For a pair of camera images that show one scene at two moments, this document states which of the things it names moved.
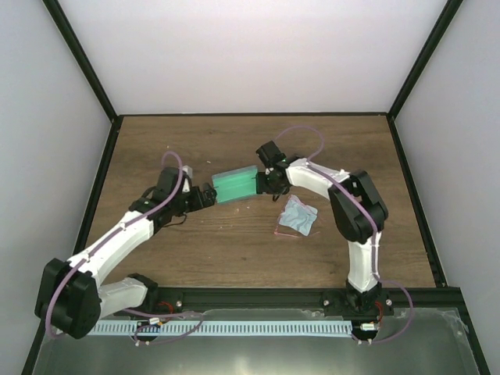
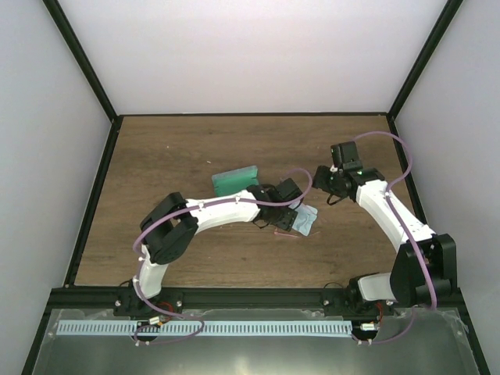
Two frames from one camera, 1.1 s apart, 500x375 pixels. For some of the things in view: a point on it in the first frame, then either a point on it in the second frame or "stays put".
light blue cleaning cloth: (298, 216) stays put
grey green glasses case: (235, 184) stays put
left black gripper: (199, 201) → (286, 220)
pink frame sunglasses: (277, 223) stays put
